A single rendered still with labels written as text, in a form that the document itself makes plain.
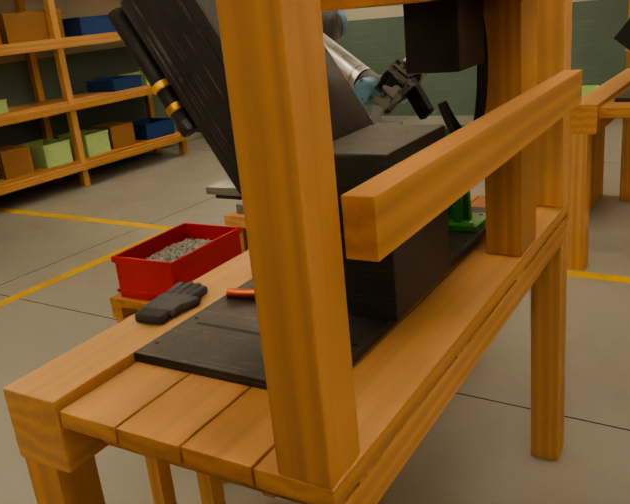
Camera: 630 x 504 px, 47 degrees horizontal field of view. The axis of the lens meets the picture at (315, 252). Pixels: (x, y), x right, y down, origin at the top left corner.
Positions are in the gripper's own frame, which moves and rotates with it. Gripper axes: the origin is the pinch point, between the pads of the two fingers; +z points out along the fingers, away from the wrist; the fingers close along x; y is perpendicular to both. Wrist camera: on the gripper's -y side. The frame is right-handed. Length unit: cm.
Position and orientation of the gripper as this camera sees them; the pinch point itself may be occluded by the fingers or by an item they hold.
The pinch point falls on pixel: (389, 110)
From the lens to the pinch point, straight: 192.6
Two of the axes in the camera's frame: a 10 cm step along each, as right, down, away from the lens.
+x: 4.5, -5.1, -7.3
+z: -4.3, 5.9, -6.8
